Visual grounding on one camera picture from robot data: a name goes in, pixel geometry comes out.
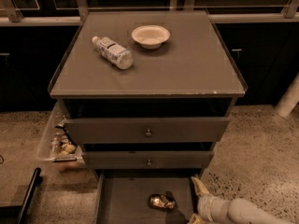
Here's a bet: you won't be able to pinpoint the grey top drawer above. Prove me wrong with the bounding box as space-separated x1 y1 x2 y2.
64 117 229 144

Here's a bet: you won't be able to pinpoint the grey drawer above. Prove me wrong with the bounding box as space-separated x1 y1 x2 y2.
82 151 214 169
64 117 229 144
95 169 201 224

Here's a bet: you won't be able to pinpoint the grey middle drawer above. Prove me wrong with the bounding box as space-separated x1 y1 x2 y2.
82 151 214 169

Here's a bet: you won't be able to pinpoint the clear plastic water bottle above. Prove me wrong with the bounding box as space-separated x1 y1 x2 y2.
92 36 134 70

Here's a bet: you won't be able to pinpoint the white paper bowl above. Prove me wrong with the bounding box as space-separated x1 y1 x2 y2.
132 25 170 49

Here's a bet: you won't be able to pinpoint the snack items in bin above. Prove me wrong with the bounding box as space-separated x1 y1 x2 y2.
50 133 77 155

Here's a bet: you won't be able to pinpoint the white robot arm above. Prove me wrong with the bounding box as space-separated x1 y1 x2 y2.
191 79 299 224

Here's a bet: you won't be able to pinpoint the crushed orange can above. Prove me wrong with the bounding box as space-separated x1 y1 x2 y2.
149 194 176 212

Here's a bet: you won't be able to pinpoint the grey drawer cabinet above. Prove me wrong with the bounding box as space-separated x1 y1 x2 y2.
47 10 249 179

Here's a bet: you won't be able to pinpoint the black metal bar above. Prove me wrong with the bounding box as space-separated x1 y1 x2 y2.
0 167 42 224

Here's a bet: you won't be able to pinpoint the clear plastic storage bin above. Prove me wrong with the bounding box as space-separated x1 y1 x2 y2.
36 103 85 170

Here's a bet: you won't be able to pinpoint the grey bottom drawer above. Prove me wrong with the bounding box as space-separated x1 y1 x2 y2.
95 169 201 224

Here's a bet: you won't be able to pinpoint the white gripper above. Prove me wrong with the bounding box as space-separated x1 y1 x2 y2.
188 176 217 224

